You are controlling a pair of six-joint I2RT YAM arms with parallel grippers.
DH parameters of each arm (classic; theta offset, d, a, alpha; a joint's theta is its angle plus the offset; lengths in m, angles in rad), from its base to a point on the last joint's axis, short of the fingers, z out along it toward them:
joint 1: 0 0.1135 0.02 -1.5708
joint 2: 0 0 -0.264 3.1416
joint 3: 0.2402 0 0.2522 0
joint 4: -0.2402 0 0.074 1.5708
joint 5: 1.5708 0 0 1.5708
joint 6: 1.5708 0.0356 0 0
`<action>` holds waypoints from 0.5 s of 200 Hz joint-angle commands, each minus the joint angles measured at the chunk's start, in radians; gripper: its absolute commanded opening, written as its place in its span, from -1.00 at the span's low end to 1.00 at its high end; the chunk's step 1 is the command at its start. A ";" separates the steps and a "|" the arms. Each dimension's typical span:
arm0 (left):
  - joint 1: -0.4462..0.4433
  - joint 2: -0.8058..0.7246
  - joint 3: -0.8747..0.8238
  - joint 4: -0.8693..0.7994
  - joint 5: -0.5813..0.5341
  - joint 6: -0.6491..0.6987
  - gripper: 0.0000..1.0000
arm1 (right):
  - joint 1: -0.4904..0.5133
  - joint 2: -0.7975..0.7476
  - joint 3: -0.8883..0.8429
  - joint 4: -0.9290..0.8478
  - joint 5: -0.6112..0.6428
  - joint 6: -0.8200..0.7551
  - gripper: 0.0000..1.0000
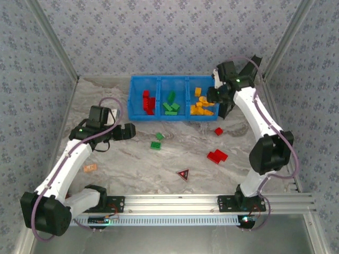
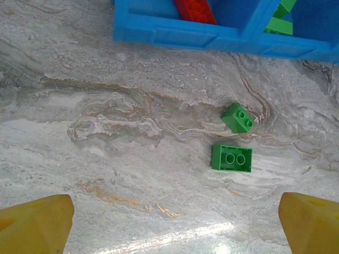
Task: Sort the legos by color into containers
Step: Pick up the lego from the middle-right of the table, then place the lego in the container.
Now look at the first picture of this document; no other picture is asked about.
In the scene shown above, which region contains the blue plastic bin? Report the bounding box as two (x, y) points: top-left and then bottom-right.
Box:
(186, 75), (220, 121)
(158, 76), (190, 121)
(128, 75), (161, 121)

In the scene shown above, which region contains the red triangle piece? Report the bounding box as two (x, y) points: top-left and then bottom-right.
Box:
(176, 168), (191, 183)

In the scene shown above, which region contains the small electronics board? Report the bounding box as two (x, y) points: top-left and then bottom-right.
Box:
(237, 214), (257, 229)
(88, 214), (120, 225)

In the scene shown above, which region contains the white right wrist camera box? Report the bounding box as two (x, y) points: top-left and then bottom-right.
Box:
(212, 68), (223, 89)

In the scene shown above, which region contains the black flat strap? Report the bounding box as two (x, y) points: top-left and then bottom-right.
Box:
(219, 55), (263, 120)

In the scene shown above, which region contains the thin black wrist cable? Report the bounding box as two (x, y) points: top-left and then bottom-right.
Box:
(93, 141), (111, 153)

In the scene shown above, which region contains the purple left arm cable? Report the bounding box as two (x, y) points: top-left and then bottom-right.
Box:
(31, 96), (123, 242)

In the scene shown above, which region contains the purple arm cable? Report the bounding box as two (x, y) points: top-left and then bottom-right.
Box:
(232, 56), (300, 231)
(31, 96), (123, 242)

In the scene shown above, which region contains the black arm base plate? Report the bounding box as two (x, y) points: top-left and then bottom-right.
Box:
(217, 195), (266, 212)
(102, 195), (126, 214)

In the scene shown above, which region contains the aluminium frame post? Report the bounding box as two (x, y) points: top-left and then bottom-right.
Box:
(25, 0), (80, 81)
(261, 0), (316, 80)

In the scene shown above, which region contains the aluminium mounting rail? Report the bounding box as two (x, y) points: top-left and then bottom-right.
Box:
(79, 194), (317, 214)

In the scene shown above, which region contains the white slotted cable duct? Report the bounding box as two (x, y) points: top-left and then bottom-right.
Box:
(70, 214), (240, 226)

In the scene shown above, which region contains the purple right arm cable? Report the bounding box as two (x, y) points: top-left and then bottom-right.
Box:
(232, 56), (300, 231)

